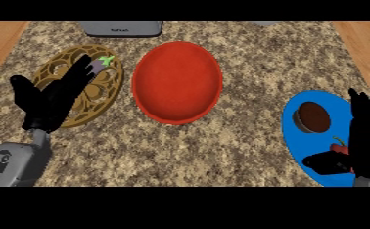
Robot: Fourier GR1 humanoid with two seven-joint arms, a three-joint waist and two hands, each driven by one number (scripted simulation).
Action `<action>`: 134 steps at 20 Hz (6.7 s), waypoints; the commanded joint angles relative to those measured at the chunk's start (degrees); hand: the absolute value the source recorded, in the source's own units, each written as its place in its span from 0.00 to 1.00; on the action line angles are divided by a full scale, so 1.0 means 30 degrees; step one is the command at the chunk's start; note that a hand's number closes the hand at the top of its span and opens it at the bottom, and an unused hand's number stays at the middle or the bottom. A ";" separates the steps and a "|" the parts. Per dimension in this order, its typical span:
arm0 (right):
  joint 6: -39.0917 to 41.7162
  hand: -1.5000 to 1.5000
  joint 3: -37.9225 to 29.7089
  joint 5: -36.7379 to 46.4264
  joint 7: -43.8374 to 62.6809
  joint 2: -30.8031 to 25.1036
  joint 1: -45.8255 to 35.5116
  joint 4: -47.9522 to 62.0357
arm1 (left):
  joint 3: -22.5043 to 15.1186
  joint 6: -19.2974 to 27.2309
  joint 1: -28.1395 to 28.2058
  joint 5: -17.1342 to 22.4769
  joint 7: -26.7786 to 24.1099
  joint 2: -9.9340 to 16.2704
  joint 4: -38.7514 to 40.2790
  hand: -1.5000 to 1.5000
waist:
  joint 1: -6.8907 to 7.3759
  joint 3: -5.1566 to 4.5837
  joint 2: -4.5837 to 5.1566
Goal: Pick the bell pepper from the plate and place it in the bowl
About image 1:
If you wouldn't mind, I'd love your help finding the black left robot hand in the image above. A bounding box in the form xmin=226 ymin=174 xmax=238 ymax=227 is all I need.
xmin=9 ymin=54 xmax=98 ymax=134

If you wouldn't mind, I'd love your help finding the purple eggplant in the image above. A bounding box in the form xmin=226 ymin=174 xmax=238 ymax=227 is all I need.
xmin=89 ymin=56 xmax=117 ymax=76

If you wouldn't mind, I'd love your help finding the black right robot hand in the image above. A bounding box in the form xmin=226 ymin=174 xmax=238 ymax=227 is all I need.
xmin=303 ymin=87 xmax=370 ymax=180

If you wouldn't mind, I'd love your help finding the grey appliance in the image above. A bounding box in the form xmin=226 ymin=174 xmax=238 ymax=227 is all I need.
xmin=78 ymin=21 xmax=164 ymax=38

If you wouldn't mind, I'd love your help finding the blue plate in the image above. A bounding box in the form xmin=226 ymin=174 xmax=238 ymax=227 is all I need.
xmin=280 ymin=90 xmax=359 ymax=188

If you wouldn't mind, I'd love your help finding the red bowl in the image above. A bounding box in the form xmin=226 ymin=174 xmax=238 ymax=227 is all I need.
xmin=132 ymin=41 xmax=224 ymax=126

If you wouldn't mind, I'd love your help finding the golden ornate trivet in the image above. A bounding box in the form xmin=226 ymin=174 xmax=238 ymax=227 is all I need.
xmin=33 ymin=44 xmax=124 ymax=129

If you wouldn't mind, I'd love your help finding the pale grey object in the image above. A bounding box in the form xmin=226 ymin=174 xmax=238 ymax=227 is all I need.
xmin=249 ymin=21 xmax=282 ymax=27

